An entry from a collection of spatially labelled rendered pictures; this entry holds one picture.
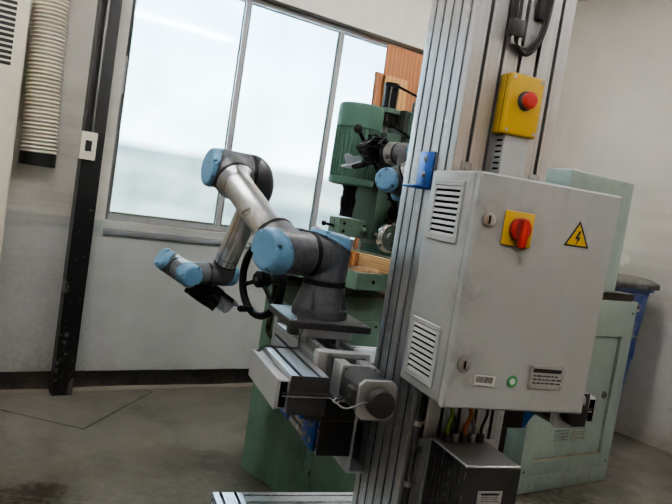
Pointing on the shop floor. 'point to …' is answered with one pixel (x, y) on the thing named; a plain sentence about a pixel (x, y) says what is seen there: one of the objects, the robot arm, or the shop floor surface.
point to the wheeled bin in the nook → (641, 288)
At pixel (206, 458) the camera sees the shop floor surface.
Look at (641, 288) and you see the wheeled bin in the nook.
